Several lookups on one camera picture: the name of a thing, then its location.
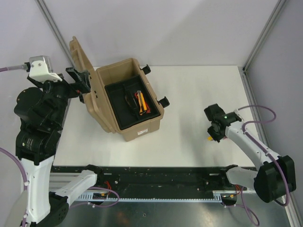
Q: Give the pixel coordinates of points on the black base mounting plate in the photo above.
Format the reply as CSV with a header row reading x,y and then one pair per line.
x,y
208,178

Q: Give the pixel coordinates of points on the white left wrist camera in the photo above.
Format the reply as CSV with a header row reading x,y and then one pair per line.
x,y
40,70

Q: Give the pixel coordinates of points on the tan plastic tool box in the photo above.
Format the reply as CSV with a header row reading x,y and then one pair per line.
x,y
97,101

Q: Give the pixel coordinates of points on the black tool box tray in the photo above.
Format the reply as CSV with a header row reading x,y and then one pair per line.
x,y
124,104

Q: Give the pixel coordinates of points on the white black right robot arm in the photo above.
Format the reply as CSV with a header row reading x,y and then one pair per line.
x,y
266,161

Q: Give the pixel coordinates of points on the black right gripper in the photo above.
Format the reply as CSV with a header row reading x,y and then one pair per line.
x,y
214,136

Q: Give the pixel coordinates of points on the aluminium corner post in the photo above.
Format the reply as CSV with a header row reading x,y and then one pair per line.
x,y
55,29
272,20

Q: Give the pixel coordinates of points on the yellow black utility knife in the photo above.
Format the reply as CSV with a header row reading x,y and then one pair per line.
x,y
142,103

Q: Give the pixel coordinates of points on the red black pliers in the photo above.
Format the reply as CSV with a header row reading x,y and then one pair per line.
x,y
148,108

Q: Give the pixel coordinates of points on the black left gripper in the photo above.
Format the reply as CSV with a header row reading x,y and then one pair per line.
x,y
83,84

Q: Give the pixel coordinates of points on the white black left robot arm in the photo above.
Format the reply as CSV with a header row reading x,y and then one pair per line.
x,y
41,109

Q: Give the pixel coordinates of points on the left aluminium corner post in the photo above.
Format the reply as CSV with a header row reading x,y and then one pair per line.
x,y
55,29

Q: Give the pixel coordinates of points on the right aluminium corner post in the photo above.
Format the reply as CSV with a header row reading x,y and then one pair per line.
x,y
272,20

